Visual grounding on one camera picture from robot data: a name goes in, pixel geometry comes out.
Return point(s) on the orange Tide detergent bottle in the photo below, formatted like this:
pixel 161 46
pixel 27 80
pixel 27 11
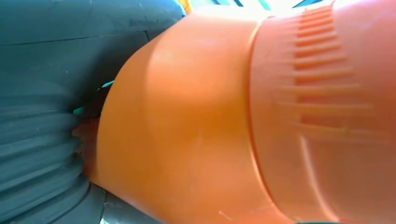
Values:
pixel 216 123

